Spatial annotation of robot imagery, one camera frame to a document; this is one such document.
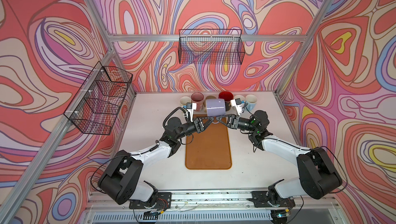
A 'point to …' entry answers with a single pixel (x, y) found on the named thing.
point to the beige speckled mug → (210, 97)
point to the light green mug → (184, 99)
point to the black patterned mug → (228, 96)
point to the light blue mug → (251, 100)
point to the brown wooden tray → (209, 149)
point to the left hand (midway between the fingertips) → (214, 120)
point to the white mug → (240, 96)
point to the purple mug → (215, 107)
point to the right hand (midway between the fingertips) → (217, 122)
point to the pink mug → (198, 98)
